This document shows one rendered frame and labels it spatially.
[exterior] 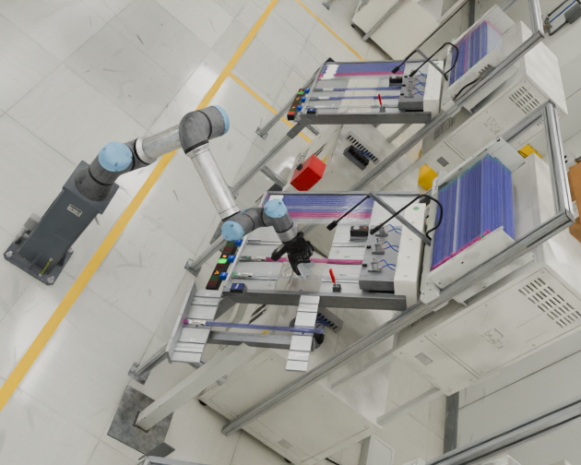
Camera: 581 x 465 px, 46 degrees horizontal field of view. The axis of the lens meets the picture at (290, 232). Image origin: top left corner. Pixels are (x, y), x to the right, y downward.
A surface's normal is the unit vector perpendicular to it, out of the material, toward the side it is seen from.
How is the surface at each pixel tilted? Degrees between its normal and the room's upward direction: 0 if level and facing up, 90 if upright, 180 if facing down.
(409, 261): 48
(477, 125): 90
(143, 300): 0
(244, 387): 90
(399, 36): 90
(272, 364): 90
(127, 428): 0
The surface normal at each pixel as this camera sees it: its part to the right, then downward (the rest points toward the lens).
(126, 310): 0.62, -0.52
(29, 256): -0.18, 0.64
